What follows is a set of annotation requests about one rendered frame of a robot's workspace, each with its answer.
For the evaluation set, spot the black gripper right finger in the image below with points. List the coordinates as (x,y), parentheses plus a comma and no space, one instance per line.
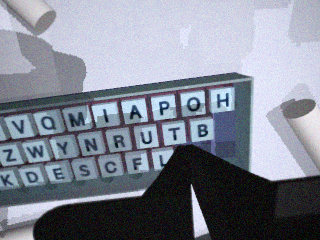
(239,205)

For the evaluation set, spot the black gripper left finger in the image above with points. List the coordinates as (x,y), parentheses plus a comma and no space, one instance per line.
(163,212)

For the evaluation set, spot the grey keyboard with white letter keys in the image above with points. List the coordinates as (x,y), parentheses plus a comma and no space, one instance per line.
(117,141)

